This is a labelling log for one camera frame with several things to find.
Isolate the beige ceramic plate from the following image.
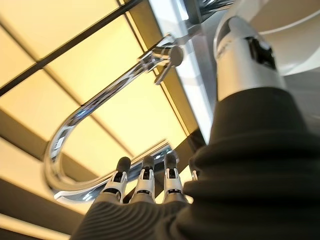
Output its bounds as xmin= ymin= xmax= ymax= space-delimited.
xmin=246 ymin=0 xmax=320 ymax=76

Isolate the chrome pull-down kitchen faucet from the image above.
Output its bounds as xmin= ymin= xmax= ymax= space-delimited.
xmin=43 ymin=34 xmax=185 ymax=201

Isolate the stainless steel kitchen sink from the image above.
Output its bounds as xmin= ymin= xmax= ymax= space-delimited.
xmin=174 ymin=0 xmax=320 ymax=141

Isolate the black sink drying rack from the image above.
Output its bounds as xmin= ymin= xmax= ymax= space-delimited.
xmin=197 ymin=0 xmax=237 ymax=14

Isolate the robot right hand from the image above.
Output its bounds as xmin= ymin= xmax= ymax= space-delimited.
xmin=70 ymin=9 xmax=320 ymax=240

